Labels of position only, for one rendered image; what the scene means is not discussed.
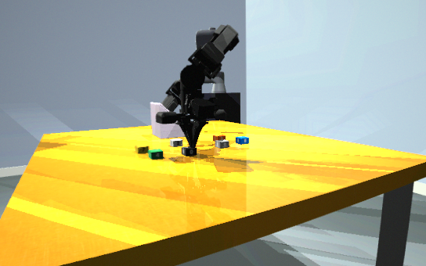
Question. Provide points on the blue block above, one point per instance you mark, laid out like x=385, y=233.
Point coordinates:
x=242, y=140

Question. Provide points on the yellow digit block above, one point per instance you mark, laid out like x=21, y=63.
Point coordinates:
x=141, y=148

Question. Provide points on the orange block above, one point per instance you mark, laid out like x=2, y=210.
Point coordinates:
x=219, y=137

